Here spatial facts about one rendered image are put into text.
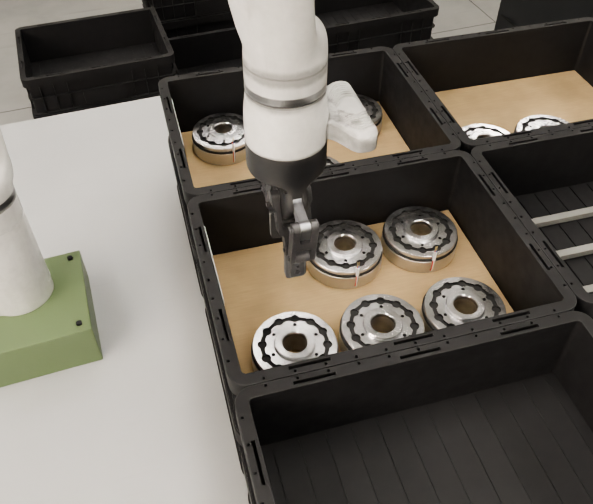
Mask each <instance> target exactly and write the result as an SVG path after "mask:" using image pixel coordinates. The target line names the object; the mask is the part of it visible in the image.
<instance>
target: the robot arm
mask: <svg viewBox="0 0 593 504"><path fill-rule="evenodd" d="M228 3H229V7H230V10H231V13H232V17H233V20H234V23H235V27H236V29H237V32H238V34H239V37H240V39H241V42H242V61H243V77H244V101H243V121H244V136H245V150H246V164H247V167H248V170H249V171H250V173H251V174H252V175H253V176H254V177H255V178H256V179H257V180H259V181H260V182H262V187H261V189H262V192H263V193H264V197H265V201H266V207H267V208H268V210H269V223H270V234H271V237H272V238H280V237H282V242H283V253H284V273H285V276H286V277H287V278H293V277H298V276H302V275H304V274H305V273H306V261H310V260H315V255H316V248H317V241H318V234H319V227H320V225H319V222H318V220H317V219H312V217H311V206H310V204H311V202H312V191H311V186H310V184H311V183H312V182H313V181H314V180H315V179H317V178H318V177H319V176H320V175H321V174H322V172H323V171H324V169H325V166H326V162H327V139H330V140H333V141H336V142H338V143H339V144H341V145H343V146H345V147H346V148H348V149H350V150H352V151H354V152H357V153H366V152H371V151H373V150H375V148H376V146H377V137H378V130H377V127H376V126H375V125H374V122H373V121H372V120H371V118H370V116H368V114H367V111H366V110H365V108H364V106H363V105H362V103H361V101H360V100H359V98H358V97H357V95H356V93H355V92H354V90H353V89H352V87H351V85H350V84H349V83H347V82H345V81H336V82H333V83H331V84H329V85H328V86H327V70H328V38H327V33H326V29H325V27H324V25H323V23H322V22H321V20H320V19H319V18H318V17H317V16H315V0H228ZM13 177H14V171H13V166H12V162H11V159H10V157H9V154H8V151H7V148H6V145H5V141H4V138H3V135H2V132H1V129H0V316H19V315H24V314H27V313H29V312H32V311H34V310H36V309H37V308H39V307H40V306H42V305H43V304H44V303H45V302H46V301H47V300H48V299H49V298H50V296H51V295H52V292H53V288H54V284H53V280H52V278H51V275H50V272H49V270H48V268H47V265H46V263H45V260H44V258H43V255H42V253H41V251H40V248H39V246H38V243H37V241H36V238H35V236H34V233H33V231H32V229H31V226H30V224H29V221H28V219H27V216H26V214H25V212H24V209H23V207H22V204H21V202H20V199H19V197H18V194H17V192H16V189H15V187H14V184H13ZM291 219H295V222H291Z"/></svg>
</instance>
